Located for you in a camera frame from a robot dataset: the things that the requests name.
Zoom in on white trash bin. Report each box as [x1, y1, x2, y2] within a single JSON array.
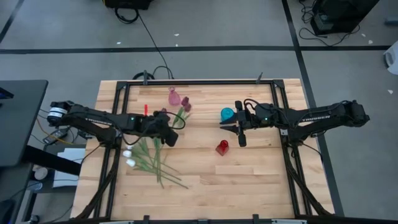
[[382, 40, 398, 76]]

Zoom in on pink-purple ribbed glass vase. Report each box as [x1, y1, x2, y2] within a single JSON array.
[[167, 86, 182, 106]]

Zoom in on long black floor cable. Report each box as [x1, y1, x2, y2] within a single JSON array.
[[136, 12, 175, 80]]

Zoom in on coiled black cable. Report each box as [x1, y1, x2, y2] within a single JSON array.
[[114, 6, 141, 25]]

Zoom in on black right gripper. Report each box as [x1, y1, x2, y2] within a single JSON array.
[[220, 100, 269, 147]]

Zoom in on white round container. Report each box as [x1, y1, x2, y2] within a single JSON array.
[[34, 167, 49, 182]]

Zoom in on black desk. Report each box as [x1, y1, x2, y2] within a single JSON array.
[[0, 80, 82, 177]]

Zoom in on yellow cable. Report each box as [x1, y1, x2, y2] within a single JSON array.
[[36, 117, 75, 146]]

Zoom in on black power adapter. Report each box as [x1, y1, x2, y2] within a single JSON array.
[[42, 128, 68, 145]]

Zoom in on tangled black floor cables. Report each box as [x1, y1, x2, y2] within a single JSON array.
[[297, 0, 361, 47]]

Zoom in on white paper box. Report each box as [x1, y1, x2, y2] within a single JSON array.
[[52, 147, 86, 189]]

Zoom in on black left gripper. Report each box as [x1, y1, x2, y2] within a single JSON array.
[[146, 110, 180, 147]]

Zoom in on black aluminium table frame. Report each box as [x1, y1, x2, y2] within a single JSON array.
[[71, 70, 398, 224]]

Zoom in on black looped gripper cable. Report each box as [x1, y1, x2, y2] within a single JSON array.
[[161, 111, 187, 130]]

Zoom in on black floor box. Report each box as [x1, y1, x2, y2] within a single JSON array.
[[104, 0, 154, 11]]

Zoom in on dark red tulips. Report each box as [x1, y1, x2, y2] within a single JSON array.
[[126, 159, 183, 182]]

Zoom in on white artificial tulip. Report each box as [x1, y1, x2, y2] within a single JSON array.
[[122, 149, 189, 190], [126, 138, 180, 174]]

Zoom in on teal glass vase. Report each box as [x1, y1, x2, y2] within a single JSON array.
[[220, 107, 236, 123]]

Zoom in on red ribbed glass vase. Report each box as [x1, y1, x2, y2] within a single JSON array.
[[215, 139, 230, 156]]

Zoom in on black equipment case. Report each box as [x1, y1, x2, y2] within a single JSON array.
[[310, 0, 381, 37]]

